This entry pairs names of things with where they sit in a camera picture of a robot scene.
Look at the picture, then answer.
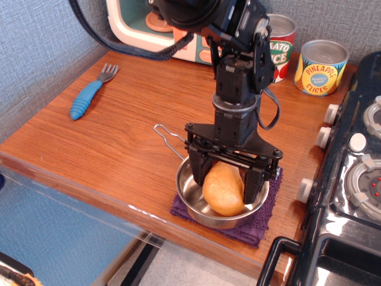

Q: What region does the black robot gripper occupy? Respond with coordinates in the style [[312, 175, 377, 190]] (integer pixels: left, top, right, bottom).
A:
[[185, 95, 283, 204]]

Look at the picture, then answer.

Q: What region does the orange toy chicken drumstick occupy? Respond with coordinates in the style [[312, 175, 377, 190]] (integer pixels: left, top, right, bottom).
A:
[[202, 161, 245, 216]]

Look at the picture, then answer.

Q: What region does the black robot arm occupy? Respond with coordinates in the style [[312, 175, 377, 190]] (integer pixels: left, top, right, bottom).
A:
[[154, 1, 283, 204]]

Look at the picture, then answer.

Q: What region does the teal toy microwave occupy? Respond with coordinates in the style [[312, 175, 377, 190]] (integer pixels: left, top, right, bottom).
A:
[[106, 0, 211, 65]]

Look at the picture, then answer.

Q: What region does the small steel saucepan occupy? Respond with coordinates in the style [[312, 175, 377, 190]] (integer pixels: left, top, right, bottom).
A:
[[154, 124, 270, 229]]

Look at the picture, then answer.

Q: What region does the purple folded cloth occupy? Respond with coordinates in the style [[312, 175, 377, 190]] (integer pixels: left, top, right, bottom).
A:
[[170, 166, 284, 249]]

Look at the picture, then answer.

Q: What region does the white stove knob front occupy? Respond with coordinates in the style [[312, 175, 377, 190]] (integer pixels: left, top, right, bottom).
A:
[[296, 178, 314, 204]]

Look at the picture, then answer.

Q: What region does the white stove knob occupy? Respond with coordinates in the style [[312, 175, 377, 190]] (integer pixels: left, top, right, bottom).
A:
[[324, 104, 340, 125], [296, 178, 314, 204], [316, 127, 332, 149]]

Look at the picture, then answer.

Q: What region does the white stove knob middle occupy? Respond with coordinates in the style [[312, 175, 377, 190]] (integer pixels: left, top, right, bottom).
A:
[[316, 127, 332, 149]]

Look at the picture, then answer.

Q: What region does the white stove knob rear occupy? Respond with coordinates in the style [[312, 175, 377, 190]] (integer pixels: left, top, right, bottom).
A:
[[324, 104, 340, 125]]

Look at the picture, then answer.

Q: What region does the black toy stove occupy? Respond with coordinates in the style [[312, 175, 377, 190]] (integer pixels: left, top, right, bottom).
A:
[[285, 52, 380, 285]]

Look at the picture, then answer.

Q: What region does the pineapple slices can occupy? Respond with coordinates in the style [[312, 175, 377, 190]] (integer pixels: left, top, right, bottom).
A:
[[294, 39, 349, 97]]

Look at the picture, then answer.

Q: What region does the tomato sauce can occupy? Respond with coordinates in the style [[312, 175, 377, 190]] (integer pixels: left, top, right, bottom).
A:
[[268, 14, 296, 83]]

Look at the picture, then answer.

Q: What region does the black oven door handle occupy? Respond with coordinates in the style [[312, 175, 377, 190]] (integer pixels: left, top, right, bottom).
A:
[[257, 237, 302, 286]]

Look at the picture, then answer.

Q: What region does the blue handled toy fork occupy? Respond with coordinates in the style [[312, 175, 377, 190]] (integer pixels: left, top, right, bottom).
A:
[[70, 64, 118, 120]]

